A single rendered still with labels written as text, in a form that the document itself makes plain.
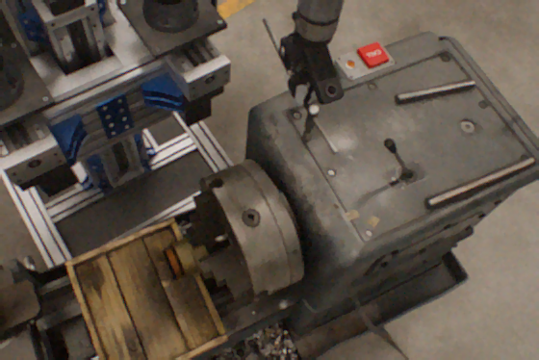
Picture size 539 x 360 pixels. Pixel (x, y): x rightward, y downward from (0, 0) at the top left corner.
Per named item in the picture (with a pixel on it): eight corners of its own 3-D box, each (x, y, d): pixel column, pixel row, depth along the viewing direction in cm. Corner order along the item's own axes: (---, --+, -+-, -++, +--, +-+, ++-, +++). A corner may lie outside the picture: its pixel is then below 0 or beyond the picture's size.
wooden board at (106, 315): (174, 221, 147) (173, 217, 143) (228, 341, 134) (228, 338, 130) (68, 266, 139) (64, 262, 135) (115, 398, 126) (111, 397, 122)
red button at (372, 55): (375, 46, 132) (377, 40, 130) (388, 64, 130) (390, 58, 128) (355, 53, 130) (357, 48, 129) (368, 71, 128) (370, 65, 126)
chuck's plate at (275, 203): (239, 181, 145) (253, 139, 115) (288, 286, 138) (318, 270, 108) (227, 186, 144) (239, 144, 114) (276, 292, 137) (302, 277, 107)
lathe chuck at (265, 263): (227, 186, 144) (239, 144, 114) (276, 292, 137) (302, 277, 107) (196, 198, 141) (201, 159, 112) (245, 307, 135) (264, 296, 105)
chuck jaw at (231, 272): (243, 241, 120) (266, 286, 115) (243, 249, 125) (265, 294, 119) (198, 261, 117) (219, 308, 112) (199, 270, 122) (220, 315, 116)
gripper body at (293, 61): (309, 46, 107) (320, 2, 96) (330, 78, 103) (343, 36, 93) (276, 58, 105) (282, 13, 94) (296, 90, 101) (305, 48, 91)
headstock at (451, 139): (400, 104, 172) (446, 18, 137) (488, 227, 154) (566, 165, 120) (236, 170, 156) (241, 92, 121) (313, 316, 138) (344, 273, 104)
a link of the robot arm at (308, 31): (348, 18, 89) (307, 33, 87) (343, 38, 93) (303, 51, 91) (327, -12, 92) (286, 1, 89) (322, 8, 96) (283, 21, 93)
